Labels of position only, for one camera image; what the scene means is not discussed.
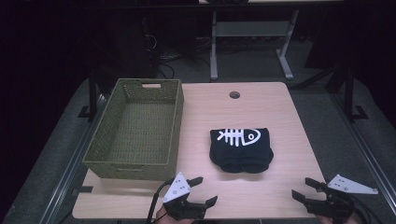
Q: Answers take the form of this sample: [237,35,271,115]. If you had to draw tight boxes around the loose floor cables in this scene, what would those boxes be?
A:
[154,53,183,79]

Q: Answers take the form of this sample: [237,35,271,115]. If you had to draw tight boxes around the black table edge bracket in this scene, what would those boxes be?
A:
[72,185,94,196]

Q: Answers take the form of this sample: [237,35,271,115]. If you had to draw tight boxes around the black garment fishbone print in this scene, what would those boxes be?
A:
[209,127,275,174]

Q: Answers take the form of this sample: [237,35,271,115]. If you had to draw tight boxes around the person's right hand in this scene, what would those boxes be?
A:
[317,216,360,224]

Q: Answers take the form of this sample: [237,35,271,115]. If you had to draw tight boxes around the grey metal desk frame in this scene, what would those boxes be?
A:
[209,8,301,81]

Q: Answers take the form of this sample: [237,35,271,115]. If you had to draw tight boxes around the person's left hand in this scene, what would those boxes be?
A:
[155,206,194,224]

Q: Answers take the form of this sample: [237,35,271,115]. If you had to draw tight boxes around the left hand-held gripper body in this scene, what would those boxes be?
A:
[162,172,208,220]

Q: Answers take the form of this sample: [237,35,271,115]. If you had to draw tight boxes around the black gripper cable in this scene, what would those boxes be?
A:
[350,195,385,224]
[146,178,175,224]

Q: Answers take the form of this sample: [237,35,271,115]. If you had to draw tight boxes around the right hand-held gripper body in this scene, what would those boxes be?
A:
[305,174,379,218]

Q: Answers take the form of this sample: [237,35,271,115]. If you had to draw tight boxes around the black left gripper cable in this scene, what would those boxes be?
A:
[146,178,175,224]

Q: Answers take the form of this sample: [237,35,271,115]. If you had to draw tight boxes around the black metal stand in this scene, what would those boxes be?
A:
[77,66,101,121]
[341,65,370,123]

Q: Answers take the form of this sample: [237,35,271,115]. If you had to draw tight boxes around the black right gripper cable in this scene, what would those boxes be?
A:
[350,195,385,224]

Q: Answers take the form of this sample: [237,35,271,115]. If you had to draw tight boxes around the aluminium floor rail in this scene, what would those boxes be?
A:
[38,92,108,224]
[329,92,396,216]

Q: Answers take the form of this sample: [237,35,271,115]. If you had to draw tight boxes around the olive green woven basket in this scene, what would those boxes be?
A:
[82,77,185,182]

